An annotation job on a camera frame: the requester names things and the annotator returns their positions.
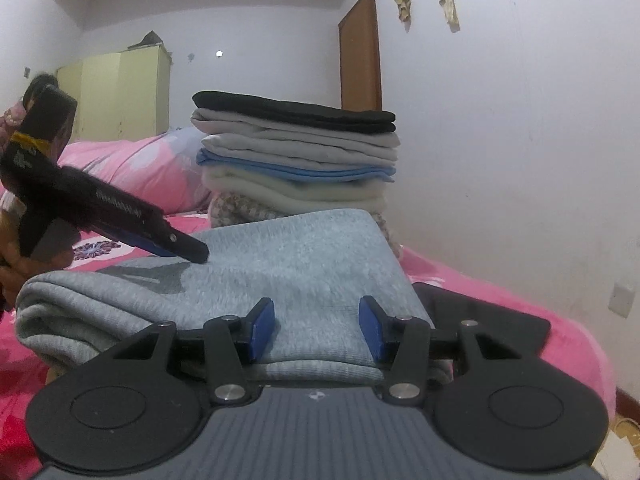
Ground stack of folded clothes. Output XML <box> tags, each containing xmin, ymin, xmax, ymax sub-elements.
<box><xmin>190</xmin><ymin>90</ymin><xmax>403</xmax><ymax>261</ymax></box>

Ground pink floral blanket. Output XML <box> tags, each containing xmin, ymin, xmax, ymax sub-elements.
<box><xmin>0</xmin><ymin>180</ymin><xmax>617</xmax><ymax>480</ymax></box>

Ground dark bundle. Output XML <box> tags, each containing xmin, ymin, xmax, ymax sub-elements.
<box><xmin>127</xmin><ymin>30</ymin><xmax>165</xmax><ymax>51</ymax></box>

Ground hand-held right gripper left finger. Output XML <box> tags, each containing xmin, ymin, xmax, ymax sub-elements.
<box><xmin>112</xmin><ymin>297</ymin><xmax>277</xmax><ymax>406</ymax></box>

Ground long beige hanging cloth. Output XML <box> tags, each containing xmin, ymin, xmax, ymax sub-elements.
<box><xmin>436</xmin><ymin>0</ymin><xmax>460</xmax><ymax>28</ymax></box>

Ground black flat board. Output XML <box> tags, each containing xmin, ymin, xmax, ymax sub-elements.
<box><xmin>412</xmin><ymin>282</ymin><xmax>551</xmax><ymax>361</ymax></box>

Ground wooden door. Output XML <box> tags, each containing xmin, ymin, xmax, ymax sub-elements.
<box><xmin>338</xmin><ymin>0</ymin><xmax>383</xmax><ymax>113</ymax></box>

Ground white wall socket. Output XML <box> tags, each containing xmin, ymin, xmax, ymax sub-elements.
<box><xmin>607</xmin><ymin>282</ymin><xmax>636</xmax><ymax>318</ymax></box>

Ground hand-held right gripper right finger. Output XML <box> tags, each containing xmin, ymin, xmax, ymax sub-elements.
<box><xmin>359</xmin><ymin>295</ymin><xmax>521</xmax><ymax>406</ymax></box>

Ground grey pants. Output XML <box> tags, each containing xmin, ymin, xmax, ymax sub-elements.
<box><xmin>15</xmin><ymin>208</ymin><xmax>451</xmax><ymax>386</ymax></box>

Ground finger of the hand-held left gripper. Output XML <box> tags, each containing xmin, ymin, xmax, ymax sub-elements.
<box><xmin>149</xmin><ymin>210</ymin><xmax>210</xmax><ymax>265</ymax></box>

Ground pink grey quilt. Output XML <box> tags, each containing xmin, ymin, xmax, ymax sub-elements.
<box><xmin>57</xmin><ymin>126</ymin><xmax>213</xmax><ymax>216</ymax></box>

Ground person's left hand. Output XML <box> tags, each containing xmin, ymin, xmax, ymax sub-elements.
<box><xmin>0</xmin><ymin>207</ymin><xmax>33</xmax><ymax>313</ymax></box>

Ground yellow wardrobe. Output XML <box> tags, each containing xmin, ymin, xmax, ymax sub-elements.
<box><xmin>55</xmin><ymin>44</ymin><xmax>172</xmax><ymax>145</ymax></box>

